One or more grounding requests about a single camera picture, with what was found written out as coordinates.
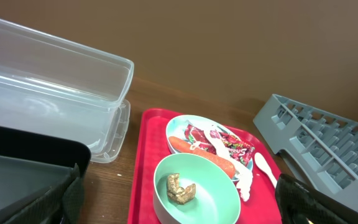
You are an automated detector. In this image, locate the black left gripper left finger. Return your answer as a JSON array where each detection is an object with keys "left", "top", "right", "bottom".
[{"left": 0, "top": 164, "right": 85, "bottom": 223}]

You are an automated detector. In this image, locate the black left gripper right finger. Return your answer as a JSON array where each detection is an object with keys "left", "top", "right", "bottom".
[{"left": 275, "top": 174, "right": 358, "bottom": 224}]

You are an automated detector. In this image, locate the white napkin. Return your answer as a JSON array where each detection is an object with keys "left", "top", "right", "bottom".
[{"left": 191, "top": 126, "right": 253, "bottom": 202}]

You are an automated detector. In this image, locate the white plastic spoon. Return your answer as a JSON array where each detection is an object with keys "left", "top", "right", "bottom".
[{"left": 254, "top": 152, "right": 277, "bottom": 188}]

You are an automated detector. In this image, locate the green bowl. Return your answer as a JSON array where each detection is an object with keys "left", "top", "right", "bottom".
[{"left": 153, "top": 153, "right": 241, "bottom": 224}]

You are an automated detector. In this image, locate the brown walnut food scrap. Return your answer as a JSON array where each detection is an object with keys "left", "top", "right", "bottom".
[{"left": 167, "top": 173, "right": 196, "bottom": 205}]

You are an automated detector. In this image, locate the red snack wrapper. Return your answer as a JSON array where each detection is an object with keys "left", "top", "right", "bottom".
[{"left": 184, "top": 124, "right": 255, "bottom": 166}]

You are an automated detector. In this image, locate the orange carrot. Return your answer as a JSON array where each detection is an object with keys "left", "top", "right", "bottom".
[{"left": 168, "top": 136, "right": 236, "bottom": 179}]

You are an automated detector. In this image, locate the light blue plate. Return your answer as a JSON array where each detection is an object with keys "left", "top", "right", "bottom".
[{"left": 165, "top": 114, "right": 254, "bottom": 183}]

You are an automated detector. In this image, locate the black food waste tray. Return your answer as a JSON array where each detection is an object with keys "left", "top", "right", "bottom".
[{"left": 0, "top": 126, "right": 91, "bottom": 209}]

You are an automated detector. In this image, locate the grey dishwasher rack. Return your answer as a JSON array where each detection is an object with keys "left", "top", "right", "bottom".
[{"left": 254, "top": 94, "right": 358, "bottom": 212}]

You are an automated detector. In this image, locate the clear plastic waste bin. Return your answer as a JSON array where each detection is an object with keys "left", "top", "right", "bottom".
[{"left": 0, "top": 19, "right": 134, "bottom": 163}]

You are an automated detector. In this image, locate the red serving tray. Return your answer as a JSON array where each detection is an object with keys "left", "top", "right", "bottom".
[{"left": 127, "top": 108, "right": 282, "bottom": 224}]

